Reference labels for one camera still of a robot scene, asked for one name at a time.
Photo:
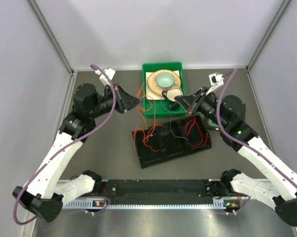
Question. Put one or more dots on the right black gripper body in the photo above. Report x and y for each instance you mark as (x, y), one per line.
(206, 106)

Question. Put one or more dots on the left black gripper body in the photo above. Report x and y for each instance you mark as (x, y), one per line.
(106, 102)

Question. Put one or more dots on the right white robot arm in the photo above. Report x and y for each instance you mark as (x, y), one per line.
(280, 191)

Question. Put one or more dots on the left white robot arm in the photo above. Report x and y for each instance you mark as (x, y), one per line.
(41, 195)

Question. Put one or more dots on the teal square glazed plate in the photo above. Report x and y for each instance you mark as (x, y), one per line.
(210, 124)

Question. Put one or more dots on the dark green mug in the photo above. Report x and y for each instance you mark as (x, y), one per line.
(169, 96)

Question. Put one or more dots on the white square plate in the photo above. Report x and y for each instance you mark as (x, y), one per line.
(151, 95)

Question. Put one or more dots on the green plastic bin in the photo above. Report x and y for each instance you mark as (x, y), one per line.
(154, 104)

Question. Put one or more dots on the round tan plate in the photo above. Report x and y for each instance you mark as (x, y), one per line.
(151, 84)

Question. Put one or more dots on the black three-compartment tray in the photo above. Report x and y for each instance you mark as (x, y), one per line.
(171, 140)

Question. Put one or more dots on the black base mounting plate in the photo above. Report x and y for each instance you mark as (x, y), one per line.
(163, 192)

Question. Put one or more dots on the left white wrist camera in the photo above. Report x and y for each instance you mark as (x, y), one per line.
(109, 72)

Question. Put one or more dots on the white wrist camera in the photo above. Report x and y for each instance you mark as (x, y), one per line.
(216, 81)
(109, 72)

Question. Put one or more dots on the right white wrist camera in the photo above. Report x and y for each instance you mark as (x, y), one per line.
(216, 81)

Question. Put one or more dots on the grey slotted cable duct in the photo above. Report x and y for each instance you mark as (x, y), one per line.
(94, 204)

